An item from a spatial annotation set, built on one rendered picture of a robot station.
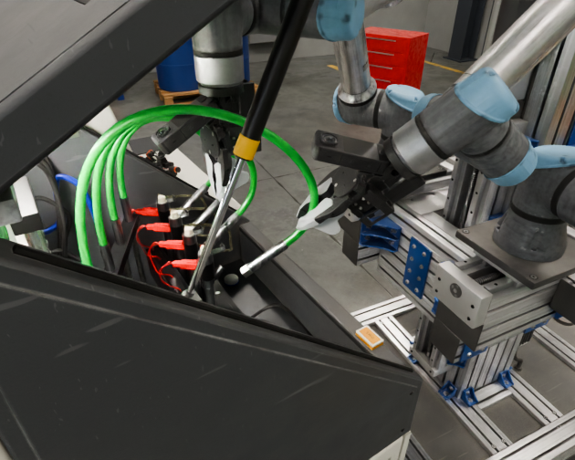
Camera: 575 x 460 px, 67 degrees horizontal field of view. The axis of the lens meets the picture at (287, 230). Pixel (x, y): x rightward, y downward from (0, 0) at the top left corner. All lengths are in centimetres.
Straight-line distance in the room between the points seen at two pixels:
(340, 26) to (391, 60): 431
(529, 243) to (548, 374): 106
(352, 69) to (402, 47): 367
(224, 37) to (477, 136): 37
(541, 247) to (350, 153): 58
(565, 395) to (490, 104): 155
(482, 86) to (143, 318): 47
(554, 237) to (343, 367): 61
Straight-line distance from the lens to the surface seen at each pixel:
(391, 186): 69
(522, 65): 82
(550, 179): 101
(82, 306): 38
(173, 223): 96
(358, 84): 130
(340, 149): 63
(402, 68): 495
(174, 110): 63
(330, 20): 70
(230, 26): 69
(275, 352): 52
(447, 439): 173
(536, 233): 107
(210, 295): 89
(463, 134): 62
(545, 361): 211
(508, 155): 68
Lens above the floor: 161
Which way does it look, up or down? 33 degrees down
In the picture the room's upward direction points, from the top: straight up
